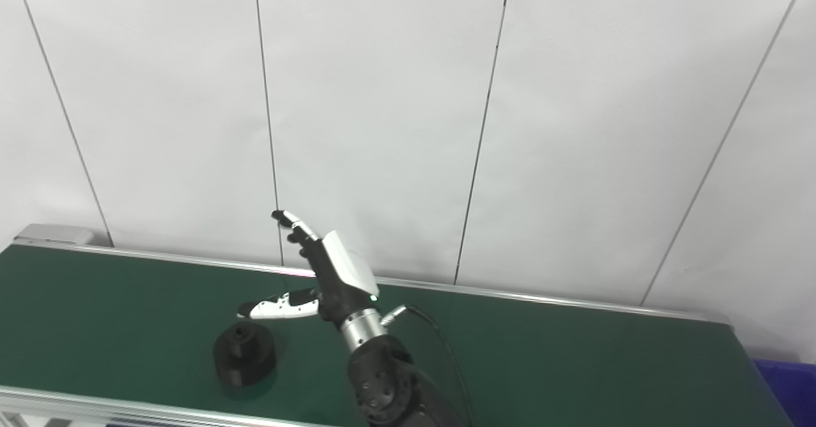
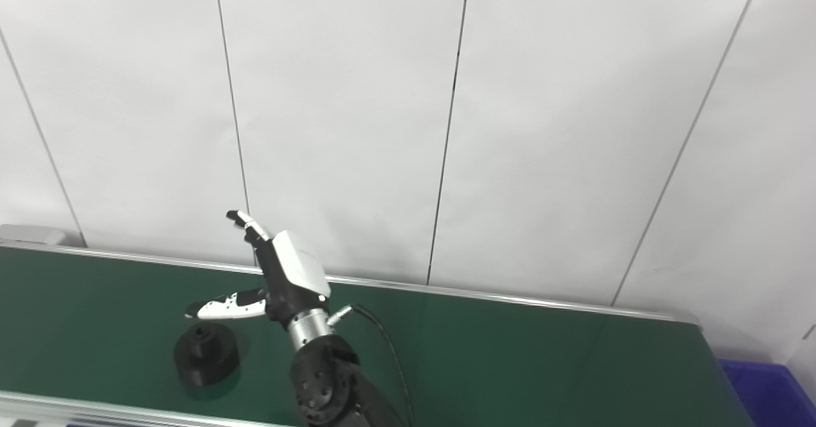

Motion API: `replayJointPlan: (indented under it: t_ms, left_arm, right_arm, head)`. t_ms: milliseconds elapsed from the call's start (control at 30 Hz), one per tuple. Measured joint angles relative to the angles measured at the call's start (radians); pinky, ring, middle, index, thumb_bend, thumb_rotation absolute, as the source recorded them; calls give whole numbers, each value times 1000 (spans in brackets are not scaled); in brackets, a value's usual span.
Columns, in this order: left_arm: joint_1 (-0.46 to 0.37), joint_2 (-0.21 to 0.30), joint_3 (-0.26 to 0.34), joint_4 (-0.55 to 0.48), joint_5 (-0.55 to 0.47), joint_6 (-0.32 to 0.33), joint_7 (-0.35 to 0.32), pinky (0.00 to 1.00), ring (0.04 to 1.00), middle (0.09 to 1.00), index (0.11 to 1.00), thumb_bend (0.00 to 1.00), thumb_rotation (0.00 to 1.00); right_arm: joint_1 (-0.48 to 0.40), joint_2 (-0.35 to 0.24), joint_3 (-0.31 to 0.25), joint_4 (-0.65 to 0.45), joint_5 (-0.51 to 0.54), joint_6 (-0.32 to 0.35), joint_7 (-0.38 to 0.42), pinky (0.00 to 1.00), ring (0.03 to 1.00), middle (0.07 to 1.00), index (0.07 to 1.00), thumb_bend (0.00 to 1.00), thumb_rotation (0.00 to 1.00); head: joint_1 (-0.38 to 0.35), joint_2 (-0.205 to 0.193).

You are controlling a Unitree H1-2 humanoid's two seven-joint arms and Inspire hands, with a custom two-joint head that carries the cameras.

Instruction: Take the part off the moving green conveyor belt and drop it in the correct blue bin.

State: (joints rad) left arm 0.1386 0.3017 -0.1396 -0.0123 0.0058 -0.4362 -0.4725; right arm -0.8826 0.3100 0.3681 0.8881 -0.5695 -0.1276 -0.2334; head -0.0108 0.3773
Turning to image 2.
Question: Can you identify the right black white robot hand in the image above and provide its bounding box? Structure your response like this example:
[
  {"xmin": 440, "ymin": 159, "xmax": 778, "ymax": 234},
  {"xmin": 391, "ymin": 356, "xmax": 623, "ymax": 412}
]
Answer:
[{"xmin": 186, "ymin": 210, "xmax": 332, "ymax": 324}]

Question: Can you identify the black stepped round part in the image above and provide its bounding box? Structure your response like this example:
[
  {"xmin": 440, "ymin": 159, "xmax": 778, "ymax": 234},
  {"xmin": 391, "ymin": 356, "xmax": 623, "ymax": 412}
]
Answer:
[{"xmin": 173, "ymin": 322, "xmax": 241, "ymax": 387}]

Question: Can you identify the long empty blue bin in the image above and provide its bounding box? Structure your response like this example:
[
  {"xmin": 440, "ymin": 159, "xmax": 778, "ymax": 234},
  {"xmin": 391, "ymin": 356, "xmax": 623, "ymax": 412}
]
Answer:
[{"xmin": 719, "ymin": 359, "xmax": 816, "ymax": 427}]

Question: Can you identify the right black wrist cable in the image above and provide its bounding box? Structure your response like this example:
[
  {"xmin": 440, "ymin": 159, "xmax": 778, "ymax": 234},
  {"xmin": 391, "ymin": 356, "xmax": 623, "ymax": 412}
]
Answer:
[{"xmin": 327, "ymin": 304, "xmax": 416, "ymax": 427}]

